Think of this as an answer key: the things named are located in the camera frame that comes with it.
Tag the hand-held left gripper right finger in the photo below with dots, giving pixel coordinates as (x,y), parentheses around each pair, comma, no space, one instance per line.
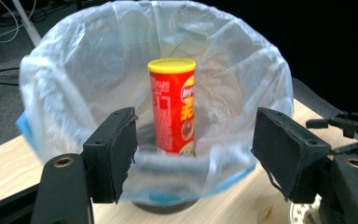
(289,152)

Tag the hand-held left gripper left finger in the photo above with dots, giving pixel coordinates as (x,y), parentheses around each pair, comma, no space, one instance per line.
(112,155)

